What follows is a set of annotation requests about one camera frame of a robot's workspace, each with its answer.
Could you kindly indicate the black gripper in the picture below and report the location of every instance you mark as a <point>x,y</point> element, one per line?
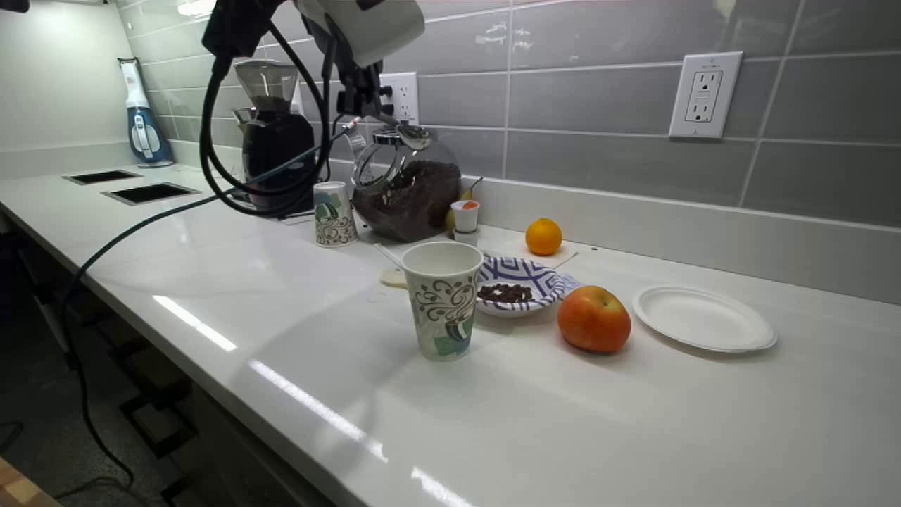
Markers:
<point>364,98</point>

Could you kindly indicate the glass jar of coffee beans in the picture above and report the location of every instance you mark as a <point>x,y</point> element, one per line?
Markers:
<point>404,191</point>

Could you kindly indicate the blue patterned bowl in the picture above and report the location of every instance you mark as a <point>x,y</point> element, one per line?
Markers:
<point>509,286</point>

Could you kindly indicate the black coffee grinder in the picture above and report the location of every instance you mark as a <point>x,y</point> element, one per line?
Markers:
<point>274,139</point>

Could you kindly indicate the upside-down patterned paper cup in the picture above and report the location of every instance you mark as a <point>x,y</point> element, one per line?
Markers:
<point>332,211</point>

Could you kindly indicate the small white orange-capped bottle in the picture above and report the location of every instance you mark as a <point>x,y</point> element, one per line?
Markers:
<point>464,219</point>

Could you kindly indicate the upright patterned paper cup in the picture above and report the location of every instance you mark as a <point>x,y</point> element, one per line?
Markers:
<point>442,280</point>

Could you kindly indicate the small orange fruit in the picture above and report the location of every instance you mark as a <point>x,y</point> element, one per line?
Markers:
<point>544,236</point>

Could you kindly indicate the red apple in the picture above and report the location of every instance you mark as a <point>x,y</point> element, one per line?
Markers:
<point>594,319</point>

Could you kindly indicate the white paper plate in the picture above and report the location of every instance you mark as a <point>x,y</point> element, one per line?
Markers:
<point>701,319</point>

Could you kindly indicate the white wall outlet with plugs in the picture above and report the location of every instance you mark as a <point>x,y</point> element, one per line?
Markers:
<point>404,93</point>

